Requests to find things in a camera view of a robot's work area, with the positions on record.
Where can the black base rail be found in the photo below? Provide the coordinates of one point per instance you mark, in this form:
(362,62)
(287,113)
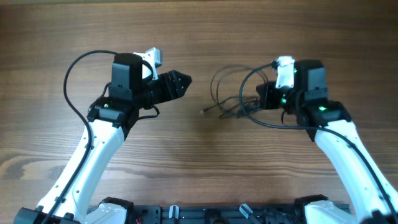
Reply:
(270,213)

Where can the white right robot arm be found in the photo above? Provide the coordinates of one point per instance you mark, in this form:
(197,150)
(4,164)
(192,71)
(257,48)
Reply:
(300,89)

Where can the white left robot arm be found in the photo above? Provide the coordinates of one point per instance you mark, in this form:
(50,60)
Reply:
(135,85)

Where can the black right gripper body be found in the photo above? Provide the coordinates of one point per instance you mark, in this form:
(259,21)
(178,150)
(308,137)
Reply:
(266,96)

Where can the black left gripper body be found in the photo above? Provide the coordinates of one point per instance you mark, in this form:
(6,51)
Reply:
(163,89)

